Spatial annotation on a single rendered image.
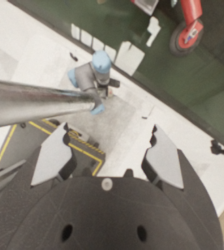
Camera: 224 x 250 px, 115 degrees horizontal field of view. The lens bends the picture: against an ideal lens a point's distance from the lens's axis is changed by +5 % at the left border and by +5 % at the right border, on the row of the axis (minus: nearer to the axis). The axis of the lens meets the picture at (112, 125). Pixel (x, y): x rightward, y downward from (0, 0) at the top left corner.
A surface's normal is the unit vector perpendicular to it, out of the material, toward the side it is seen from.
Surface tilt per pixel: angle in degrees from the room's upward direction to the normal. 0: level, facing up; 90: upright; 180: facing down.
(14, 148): 0
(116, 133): 0
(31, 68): 10
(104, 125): 0
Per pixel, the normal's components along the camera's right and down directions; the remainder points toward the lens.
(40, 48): -0.09, 0.04
